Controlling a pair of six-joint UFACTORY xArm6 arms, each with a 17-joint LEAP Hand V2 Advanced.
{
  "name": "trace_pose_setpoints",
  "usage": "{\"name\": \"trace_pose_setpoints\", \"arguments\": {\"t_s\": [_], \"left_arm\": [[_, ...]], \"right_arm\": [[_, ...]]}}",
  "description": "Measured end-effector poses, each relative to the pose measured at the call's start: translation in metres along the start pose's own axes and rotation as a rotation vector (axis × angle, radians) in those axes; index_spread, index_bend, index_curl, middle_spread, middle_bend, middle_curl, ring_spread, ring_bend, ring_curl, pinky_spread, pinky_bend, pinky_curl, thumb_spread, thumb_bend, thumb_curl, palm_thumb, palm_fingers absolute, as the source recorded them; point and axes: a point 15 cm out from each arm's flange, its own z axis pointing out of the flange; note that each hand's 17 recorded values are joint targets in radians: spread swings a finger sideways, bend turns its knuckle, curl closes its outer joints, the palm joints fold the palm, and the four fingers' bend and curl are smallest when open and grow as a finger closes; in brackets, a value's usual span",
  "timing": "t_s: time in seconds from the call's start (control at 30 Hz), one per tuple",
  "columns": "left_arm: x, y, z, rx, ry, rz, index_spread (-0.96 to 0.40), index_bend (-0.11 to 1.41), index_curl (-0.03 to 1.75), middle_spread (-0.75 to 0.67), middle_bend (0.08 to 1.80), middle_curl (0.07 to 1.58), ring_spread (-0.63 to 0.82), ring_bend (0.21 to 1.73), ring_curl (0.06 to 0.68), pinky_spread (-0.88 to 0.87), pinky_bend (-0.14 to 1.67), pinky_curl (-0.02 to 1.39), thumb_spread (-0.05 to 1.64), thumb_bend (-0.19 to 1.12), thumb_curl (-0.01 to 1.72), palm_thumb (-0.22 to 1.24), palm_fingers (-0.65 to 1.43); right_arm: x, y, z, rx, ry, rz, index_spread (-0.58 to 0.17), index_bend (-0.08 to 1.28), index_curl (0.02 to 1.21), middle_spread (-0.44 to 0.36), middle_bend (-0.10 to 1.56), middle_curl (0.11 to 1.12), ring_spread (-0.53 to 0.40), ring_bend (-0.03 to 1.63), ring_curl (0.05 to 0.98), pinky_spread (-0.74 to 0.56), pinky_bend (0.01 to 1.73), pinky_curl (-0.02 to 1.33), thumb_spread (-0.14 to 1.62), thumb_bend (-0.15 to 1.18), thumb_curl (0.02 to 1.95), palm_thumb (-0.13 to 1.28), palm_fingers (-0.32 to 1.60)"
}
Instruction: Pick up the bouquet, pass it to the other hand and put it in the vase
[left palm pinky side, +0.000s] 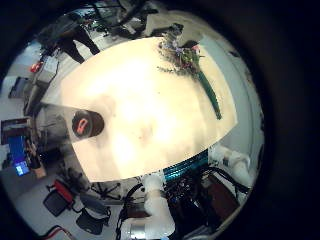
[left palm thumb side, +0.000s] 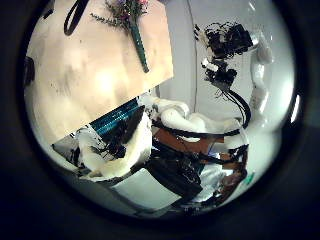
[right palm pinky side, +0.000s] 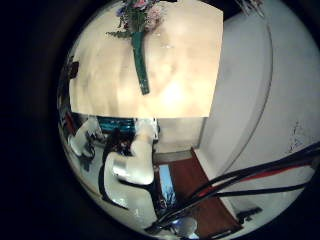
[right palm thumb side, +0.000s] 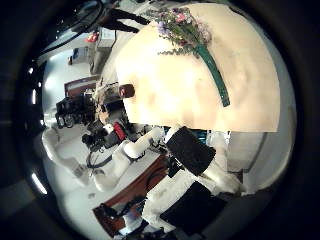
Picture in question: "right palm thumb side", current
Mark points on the flower bouquet with green wrap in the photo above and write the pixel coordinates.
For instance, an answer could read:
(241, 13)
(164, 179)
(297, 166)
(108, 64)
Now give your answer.
(200, 50)

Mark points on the red and black case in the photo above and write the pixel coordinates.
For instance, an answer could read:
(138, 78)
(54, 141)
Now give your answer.
(119, 131)

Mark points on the black equipment stack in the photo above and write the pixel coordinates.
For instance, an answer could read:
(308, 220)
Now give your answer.
(75, 110)

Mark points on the white chair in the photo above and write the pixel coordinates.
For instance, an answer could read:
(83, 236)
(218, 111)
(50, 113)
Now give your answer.
(58, 150)

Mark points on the white box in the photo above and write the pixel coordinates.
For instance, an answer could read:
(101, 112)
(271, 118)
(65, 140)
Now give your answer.
(106, 36)

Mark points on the person in black clothes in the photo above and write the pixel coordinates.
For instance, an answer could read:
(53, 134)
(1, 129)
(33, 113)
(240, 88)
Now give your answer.
(117, 20)

